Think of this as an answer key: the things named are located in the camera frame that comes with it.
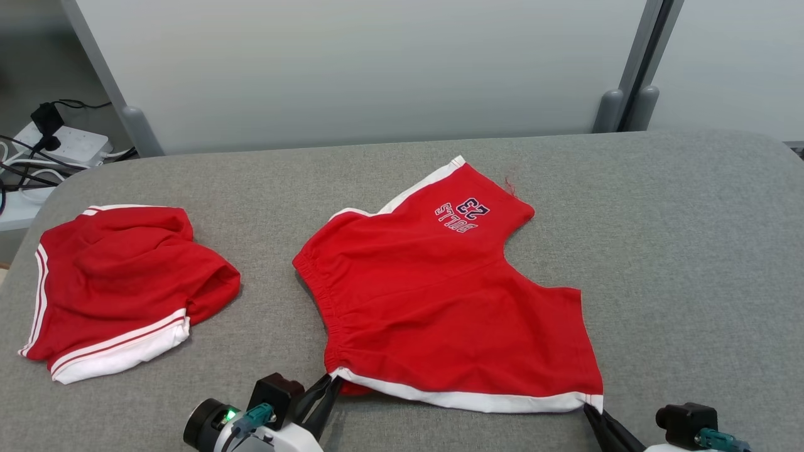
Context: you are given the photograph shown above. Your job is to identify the narrow pale partition panel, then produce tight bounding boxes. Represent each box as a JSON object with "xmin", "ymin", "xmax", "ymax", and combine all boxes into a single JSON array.
[{"xmin": 647, "ymin": 0, "xmax": 804, "ymax": 142}]

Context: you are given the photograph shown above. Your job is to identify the white power strip with adapter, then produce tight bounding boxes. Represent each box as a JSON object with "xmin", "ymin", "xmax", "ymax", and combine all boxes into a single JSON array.
[{"xmin": 13, "ymin": 122, "xmax": 114, "ymax": 169}]

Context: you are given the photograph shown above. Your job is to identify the red shorts white trim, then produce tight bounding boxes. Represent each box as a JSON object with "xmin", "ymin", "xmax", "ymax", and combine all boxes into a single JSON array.
[{"xmin": 292, "ymin": 155, "xmax": 605, "ymax": 415}]

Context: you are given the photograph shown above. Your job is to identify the teal camera connector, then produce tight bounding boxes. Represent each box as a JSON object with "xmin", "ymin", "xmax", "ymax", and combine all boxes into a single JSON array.
[
  {"xmin": 694, "ymin": 428, "xmax": 751, "ymax": 452},
  {"xmin": 242, "ymin": 403, "xmax": 277, "ymax": 434}
]

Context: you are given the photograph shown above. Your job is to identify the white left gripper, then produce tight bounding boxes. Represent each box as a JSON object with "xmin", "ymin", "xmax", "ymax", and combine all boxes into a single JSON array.
[{"xmin": 220, "ymin": 375, "xmax": 345, "ymax": 452}]

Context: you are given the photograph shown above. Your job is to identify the black plug adapter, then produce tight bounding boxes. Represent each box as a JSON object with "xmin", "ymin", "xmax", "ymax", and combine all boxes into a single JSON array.
[{"xmin": 30, "ymin": 102, "xmax": 62, "ymax": 151}]

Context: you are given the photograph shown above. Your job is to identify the red shirt white sleeves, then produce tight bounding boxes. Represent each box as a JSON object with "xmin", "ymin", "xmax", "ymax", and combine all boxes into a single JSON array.
[{"xmin": 19, "ymin": 205, "xmax": 241, "ymax": 385}]

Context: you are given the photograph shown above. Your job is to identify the teal left camera connector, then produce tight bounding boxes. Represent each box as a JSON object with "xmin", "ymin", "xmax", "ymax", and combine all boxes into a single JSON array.
[{"xmin": 242, "ymin": 403, "xmax": 277, "ymax": 434}]

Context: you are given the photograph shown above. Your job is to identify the wide pale partition panel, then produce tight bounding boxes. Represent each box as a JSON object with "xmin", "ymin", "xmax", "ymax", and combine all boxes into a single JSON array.
[{"xmin": 75, "ymin": 0, "xmax": 648, "ymax": 156}]

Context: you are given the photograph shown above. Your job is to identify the grey partition post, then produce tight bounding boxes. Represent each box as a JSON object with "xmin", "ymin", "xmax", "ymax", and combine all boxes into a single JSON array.
[
  {"xmin": 628, "ymin": 0, "xmax": 685, "ymax": 132},
  {"xmin": 61, "ymin": 0, "xmax": 165, "ymax": 158},
  {"xmin": 592, "ymin": 0, "xmax": 665, "ymax": 134}
]

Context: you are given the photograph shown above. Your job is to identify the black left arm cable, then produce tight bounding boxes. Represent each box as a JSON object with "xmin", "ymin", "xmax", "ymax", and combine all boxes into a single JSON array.
[{"xmin": 220, "ymin": 426, "xmax": 252, "ymax": 452}]

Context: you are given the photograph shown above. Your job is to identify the plain white power strip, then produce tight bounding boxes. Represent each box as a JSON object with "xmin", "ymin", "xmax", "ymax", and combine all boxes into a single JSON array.
[{"xmin": 0, "ymin": 187, "xmax": 54, "ymax": 232}]

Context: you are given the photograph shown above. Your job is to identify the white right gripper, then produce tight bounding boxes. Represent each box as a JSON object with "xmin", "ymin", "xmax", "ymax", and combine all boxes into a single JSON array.
[{"xmin": 583, "ymin": 405, "xmax": 698, "ymax": 452}]

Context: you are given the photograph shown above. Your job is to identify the teal right camera connector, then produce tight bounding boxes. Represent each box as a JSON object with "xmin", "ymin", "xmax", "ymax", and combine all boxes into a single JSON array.
[{"xmin": 694, "ymin": 428, "xmax": 751, "ymax": 452}]

